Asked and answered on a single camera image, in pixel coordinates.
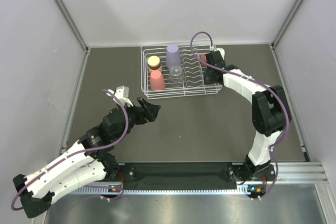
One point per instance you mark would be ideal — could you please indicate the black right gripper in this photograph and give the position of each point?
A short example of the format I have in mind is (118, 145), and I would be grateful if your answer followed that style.
(209, 78)

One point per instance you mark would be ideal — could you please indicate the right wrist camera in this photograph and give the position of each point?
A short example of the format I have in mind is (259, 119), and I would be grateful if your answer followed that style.
(219, 50)

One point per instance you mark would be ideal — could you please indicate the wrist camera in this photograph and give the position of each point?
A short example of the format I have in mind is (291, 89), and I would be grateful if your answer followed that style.
(121, 93)
(219, 50)

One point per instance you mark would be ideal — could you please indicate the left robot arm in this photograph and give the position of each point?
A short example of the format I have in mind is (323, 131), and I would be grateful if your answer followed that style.
(87, 161)

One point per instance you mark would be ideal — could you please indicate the clear plastic cup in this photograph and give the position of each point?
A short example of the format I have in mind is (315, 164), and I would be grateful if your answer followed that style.
(176, 76)

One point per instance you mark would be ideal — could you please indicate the pink handled mug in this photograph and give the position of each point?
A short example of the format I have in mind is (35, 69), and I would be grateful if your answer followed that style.
(203, 59)

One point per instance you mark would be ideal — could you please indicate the pink plastic cup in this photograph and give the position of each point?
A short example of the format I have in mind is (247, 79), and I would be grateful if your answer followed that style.
(157, 80)

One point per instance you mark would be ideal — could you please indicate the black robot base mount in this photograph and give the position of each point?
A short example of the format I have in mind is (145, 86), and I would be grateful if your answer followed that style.
(197, 175)

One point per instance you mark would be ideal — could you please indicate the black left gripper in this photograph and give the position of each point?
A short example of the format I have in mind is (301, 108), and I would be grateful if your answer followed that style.
(148, 111)

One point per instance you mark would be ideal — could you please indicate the lavender plastic cup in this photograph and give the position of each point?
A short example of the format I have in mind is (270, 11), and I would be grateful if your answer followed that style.
(173, 57)

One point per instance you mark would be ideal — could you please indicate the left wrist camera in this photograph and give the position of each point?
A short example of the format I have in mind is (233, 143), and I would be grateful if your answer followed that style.
(121, 93)

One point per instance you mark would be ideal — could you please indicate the steel insulated tumbler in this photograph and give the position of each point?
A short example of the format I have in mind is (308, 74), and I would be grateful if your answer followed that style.
(154, 63)

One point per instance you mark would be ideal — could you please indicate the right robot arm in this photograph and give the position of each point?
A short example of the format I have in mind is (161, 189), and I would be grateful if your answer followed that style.
(270, 111)

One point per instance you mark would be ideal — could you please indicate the dark blue mug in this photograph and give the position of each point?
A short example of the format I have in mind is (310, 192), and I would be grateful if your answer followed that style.
(213, 77)

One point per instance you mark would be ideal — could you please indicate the slotted cable duct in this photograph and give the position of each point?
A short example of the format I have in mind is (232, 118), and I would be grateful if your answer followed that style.
(100, 190)

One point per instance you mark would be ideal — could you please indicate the white wire dish rack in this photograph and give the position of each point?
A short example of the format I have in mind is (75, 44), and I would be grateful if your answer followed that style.
(190, 80)

